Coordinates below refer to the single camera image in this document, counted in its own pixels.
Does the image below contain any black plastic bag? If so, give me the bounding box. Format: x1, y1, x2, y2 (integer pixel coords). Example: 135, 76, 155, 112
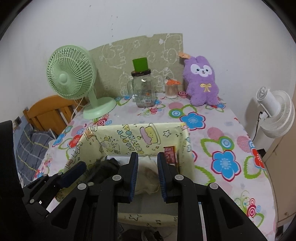
86, 157, 121, 179

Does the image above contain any white cloth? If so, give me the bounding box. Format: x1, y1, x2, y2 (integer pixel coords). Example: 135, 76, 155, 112
104, 153, 160, 196

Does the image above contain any red yellow carton box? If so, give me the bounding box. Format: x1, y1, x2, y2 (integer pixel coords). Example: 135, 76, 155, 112
164, 146, 179, 172

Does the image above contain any grey plaid pillow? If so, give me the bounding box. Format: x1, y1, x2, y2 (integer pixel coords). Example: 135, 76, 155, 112
15, 124, 55, 187

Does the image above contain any yellow cartoon storage box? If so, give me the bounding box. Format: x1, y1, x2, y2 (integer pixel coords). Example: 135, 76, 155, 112
56, 123, 195, 227

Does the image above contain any floral tablecloth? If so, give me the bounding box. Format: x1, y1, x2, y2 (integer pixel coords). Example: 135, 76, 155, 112
41, 92, 276, 240

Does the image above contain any beige door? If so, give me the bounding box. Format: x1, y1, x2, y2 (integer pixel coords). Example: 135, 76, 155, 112
262, 87, 296, 229

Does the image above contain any glass mason jar mug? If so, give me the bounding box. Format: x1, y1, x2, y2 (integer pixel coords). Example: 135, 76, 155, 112
127, 69, 156, 108

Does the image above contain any green desk fan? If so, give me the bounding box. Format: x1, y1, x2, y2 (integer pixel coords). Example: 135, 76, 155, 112
46, 45, 116, 120

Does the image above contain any green cartoon patterned board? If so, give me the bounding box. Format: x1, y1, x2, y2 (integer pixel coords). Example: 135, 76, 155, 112
89, 33, 184, 97

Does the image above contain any toothpick jar orange lid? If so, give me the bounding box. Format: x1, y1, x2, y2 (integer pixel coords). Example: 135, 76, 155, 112
165, 79, 181, 99

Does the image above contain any green cup on jar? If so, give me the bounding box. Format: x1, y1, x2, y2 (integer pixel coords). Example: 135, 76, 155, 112
132, 57, 149, 72

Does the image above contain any white standing fan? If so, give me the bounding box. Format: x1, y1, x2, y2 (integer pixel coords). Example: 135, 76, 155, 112
256, 86, 295, 139

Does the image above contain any purple plush bunny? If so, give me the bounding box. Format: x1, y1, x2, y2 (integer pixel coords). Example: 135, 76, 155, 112
183, 56, 219, 106

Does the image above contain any wall power socket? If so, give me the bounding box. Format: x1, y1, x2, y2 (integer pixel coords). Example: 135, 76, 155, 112
14, 116, 22, 126

